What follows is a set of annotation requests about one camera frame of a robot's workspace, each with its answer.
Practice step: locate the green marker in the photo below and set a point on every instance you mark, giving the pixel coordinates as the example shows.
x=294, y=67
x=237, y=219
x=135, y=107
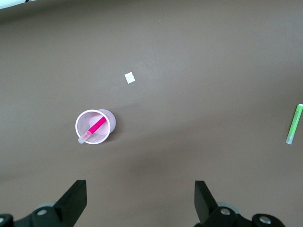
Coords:
x=294, y=123

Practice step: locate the pink marker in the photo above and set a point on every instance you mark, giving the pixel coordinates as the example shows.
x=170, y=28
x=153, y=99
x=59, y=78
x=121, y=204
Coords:
x=97, y=126

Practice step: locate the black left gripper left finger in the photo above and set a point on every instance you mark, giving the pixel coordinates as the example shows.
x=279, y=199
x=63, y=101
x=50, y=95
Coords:
x=66, y=208

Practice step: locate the small square tape patch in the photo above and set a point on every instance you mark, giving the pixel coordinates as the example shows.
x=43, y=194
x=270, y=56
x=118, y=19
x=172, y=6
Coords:
x=130, y=78

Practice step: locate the light pink plastic cup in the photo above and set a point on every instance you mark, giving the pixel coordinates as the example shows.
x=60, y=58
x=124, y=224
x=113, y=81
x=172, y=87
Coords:
x=111, y=123

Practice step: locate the brown paper table cover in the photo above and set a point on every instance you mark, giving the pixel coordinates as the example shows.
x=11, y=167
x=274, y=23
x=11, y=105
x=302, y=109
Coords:
x=189, y=118

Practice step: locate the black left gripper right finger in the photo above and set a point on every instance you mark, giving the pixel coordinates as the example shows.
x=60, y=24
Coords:
x=213, y=212

